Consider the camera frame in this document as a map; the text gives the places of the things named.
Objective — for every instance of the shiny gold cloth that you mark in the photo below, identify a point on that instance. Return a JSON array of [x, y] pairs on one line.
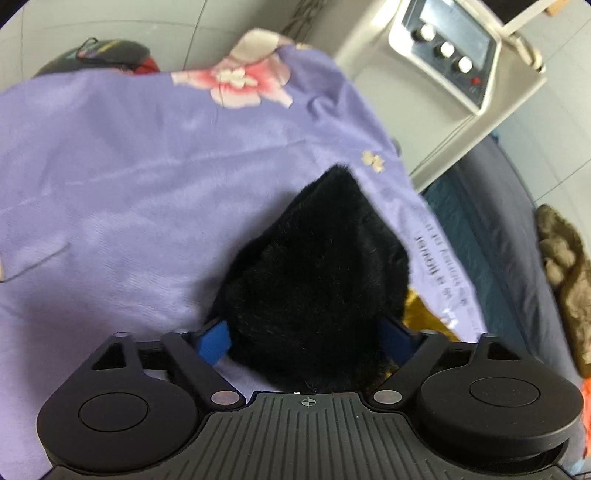
[[427, 316]]

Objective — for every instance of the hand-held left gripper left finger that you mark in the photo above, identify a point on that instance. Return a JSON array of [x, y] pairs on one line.
[[212, 342]]

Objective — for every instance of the white machine with knobs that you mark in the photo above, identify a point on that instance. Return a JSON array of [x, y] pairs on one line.
[[415, 92]]

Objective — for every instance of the orange cloth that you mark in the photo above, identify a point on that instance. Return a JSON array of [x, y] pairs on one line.
[[586, 410]]

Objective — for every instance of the brown fluffy cloth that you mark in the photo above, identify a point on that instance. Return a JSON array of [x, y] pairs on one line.
[[568, 272]]

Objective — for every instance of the purple floral bedsheet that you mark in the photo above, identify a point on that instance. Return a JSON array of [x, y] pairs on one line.
[[115, 184]]

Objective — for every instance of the grey blanket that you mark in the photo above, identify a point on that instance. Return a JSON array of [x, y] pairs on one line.
[[517, 258]]

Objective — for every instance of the black jacket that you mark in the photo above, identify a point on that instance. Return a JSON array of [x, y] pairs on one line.
[[309, 286]]

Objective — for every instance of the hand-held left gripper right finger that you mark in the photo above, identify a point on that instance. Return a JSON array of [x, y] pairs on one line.
[[395, 340]]

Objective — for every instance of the teal bedding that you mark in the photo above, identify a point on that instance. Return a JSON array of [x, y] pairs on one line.
[[466, 240]]

